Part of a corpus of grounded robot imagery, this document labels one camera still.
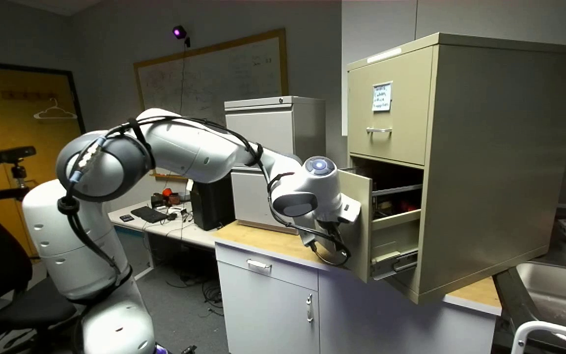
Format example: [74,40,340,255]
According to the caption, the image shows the whiteboard with wooden frame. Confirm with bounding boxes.
[133,28,289,129]

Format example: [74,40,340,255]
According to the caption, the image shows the white file cabinet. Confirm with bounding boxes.
[224,96,327,235]

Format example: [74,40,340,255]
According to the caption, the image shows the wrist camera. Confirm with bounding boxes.
[299,227,324,248]

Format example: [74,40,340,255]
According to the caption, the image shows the black cable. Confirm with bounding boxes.
[179,45,188,118]

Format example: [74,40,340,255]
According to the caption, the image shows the black computer tower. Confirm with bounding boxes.
[189,176,236,232]

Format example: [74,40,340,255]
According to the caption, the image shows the yellow door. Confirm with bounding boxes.
[0,60,86,257]

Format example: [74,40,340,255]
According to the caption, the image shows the camera on tripod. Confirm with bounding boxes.
[0,146,37,205]

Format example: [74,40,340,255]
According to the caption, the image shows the black keyboard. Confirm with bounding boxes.
[130,206,169,224]

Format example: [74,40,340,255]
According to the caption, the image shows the white counter door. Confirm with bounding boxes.
[217,261,321,354]

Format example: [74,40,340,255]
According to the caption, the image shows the white counter drawer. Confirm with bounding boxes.
[215,244,319,292]

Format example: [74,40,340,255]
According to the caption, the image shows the white desk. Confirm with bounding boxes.
[108,199,218,282]

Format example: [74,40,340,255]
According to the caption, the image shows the white tube frame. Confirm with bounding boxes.
[510,320,566,354]

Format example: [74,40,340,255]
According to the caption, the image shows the beige file cabinet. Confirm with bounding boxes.
[308,32,566,305]

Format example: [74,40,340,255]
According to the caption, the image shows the white clothes hanger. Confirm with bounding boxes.
[33,97,78,120]

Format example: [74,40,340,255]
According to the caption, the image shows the white paper label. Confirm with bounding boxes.
[372,82,393,113]

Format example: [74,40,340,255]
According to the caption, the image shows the beige drawer without label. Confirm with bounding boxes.
[308,166,424,285]

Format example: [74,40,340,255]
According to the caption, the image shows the tangle of black cables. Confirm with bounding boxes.
[164,265,225,318]

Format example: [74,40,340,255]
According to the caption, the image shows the steel sink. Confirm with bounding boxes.
[513,261,566,346]

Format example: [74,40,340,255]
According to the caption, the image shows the beige drawer with paper label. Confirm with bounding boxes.
[347,47,434,167]

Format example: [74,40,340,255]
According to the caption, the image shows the camera on mount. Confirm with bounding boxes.
[172,25,192,49]

